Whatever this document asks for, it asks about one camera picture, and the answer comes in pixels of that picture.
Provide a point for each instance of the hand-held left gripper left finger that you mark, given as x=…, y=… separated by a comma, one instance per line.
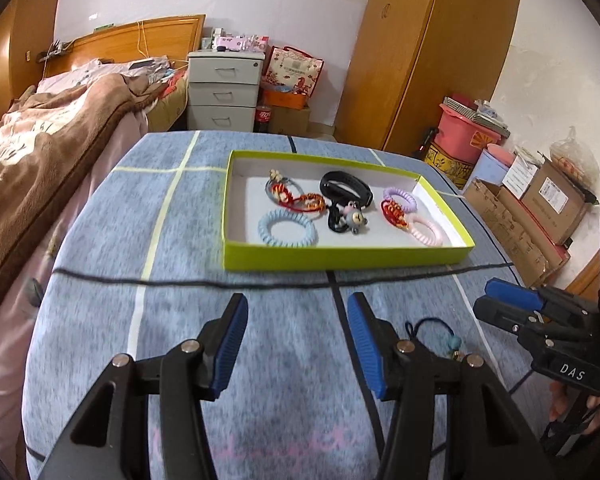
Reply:
x=227, y=345

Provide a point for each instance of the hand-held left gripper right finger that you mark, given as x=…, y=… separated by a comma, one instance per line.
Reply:
x=367, y=355

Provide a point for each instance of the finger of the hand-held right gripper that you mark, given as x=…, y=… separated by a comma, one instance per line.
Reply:
x=510, y=293
x=500, y=312

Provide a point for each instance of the green cardboard box tray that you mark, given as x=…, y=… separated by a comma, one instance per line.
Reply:
x=330, y=260

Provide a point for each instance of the black wristband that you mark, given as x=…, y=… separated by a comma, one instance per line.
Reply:
x=330, y=182

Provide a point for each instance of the person's right hand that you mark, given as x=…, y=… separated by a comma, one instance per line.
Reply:
x=559, y=402

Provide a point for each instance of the large open cardboard box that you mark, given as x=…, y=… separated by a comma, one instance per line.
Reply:
x=515, y=240

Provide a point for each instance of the blue checked sheet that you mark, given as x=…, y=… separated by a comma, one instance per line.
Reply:
x=280, y=315

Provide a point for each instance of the brown cardboard box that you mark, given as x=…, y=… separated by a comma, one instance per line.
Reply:
x=555, y=205

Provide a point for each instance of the white labelled box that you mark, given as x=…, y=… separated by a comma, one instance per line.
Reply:
x=520, y=175

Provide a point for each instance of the light blue box pink lid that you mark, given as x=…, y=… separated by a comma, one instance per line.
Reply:
x=492, y=170

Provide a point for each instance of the yellow patterned box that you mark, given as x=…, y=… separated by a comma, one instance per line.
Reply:
x=447, y=165

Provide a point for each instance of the clear plastic bag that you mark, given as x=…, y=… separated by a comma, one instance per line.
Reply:
x=575, y=160

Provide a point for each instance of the pink plastic bin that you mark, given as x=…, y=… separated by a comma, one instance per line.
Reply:
x=457, y=127

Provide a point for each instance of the striped box lid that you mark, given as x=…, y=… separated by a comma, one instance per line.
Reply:
x=475, y=115

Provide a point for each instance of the pink bedsheet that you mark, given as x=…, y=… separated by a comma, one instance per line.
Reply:
x=25, y=320

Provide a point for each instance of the cola bottle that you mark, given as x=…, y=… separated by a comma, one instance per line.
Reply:
x=263, y=117

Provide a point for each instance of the small cardboard box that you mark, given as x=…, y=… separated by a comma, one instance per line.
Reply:
x=292, y=121

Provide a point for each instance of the white drawer cabinet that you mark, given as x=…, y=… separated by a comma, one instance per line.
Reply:
x=222, y=95

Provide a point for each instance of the large wooden wardrobe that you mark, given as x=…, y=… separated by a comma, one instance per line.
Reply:
x=420, y=60

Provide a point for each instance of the orange box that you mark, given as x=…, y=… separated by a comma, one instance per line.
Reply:
x=285, y=100

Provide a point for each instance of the brown blanket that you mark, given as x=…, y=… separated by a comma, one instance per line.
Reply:
x=55, y=160

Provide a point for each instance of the red and white gift bag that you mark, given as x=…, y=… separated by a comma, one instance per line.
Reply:
x=292, y=67

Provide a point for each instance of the pink box on cabinet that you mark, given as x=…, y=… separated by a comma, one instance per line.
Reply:
x=240, y=44

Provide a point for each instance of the wooden headboard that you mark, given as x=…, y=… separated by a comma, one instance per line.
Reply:
x=170, y=40

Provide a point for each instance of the small wooden wardrobe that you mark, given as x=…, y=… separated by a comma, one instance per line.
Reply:
x=25, y=35

